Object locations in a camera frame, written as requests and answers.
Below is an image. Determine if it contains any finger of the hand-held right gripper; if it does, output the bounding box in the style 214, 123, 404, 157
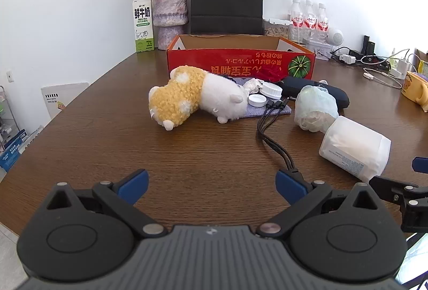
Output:
369, 175, 428, 233
412, 156, 428, 173

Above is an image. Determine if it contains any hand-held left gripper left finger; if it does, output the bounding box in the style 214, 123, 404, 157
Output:
42, 169, 168, 239

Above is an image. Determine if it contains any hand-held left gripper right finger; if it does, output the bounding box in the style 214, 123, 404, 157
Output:
256, 170, 385, 239

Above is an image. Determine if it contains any black multi-head charging cable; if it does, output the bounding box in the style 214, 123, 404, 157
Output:
257, 95, 300, 177

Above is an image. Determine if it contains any clear cotton swab box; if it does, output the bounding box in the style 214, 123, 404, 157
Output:
319, 116, 392, 184

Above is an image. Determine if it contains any purple cloth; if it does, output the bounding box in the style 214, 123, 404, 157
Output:
221, 76, 291, 118

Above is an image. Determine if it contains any green white mesh bath ball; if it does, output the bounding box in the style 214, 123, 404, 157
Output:
294, 85, 339, 132

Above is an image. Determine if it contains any white round lid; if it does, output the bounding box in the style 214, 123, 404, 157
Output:
247, 95, 268, 108

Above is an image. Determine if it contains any white ridged jar lid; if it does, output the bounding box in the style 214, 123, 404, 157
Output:
261, 82, 283, 99

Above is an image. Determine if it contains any dark blue zip pouch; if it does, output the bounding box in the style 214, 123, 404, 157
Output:
279, 77, 350, 109

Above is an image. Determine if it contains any yellow and white plush toy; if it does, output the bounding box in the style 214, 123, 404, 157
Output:
148, 66, 248, 132

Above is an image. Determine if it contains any white paper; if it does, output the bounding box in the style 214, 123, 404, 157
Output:
242, 79, 263, 94

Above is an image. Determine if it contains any red cardboard box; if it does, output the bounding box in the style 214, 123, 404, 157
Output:
166, 35, 316, 81

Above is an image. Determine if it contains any clear seed container white lid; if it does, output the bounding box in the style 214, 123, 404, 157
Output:
263, 18, 291, 38

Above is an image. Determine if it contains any yellow mug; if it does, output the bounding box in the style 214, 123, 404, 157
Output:
401, 71, 428, 112

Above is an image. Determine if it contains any white paper board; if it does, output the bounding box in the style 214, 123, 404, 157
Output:
41, 83, 90, 119

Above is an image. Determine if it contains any black power adapter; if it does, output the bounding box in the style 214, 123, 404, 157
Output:
361, 54, 392, 72

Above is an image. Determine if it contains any blue packet box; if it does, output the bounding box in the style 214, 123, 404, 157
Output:
0, 129, 27, 172

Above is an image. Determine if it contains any black upright device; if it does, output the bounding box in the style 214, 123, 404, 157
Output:
363, 35, 376, 55

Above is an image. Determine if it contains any floral tin box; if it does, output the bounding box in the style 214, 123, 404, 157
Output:
309, 39, 334, 60

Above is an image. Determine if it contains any white round device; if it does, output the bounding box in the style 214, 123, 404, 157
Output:
328, 29, 344, 46

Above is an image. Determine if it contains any white and green milk carton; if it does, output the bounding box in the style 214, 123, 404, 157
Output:
131, 0, 155, 53

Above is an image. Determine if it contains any clear water bottle red label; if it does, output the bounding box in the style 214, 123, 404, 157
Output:
303, 0, 318, 41
289, 0, 305, 43
316, 3, 330, 41

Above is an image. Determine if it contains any purple mottled vase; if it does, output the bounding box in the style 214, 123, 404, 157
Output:
153, 0, 188, 51

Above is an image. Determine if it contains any white charger with cable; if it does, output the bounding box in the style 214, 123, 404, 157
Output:
389, 49, 415, 78

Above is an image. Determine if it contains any white cable with round puck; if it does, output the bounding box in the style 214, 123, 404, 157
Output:
363, 67, 403, 89

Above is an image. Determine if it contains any metal wire rack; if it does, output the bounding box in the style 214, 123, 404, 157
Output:
0, 86, 17, 143

